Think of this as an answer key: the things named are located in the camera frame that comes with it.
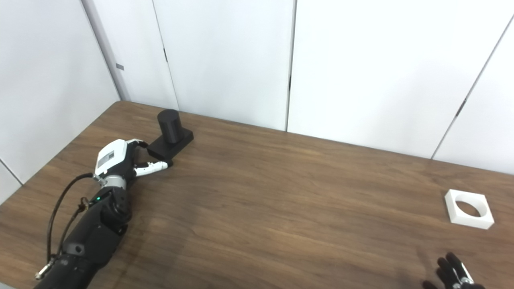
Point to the white and black right hand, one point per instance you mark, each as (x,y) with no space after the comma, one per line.
(451,277)

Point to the white and black left hand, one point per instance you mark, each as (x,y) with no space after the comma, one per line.
(114,158)

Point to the white square piece with hole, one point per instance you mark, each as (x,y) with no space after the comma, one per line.
(453,212)

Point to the black peg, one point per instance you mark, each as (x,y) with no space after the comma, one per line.
(170,128)

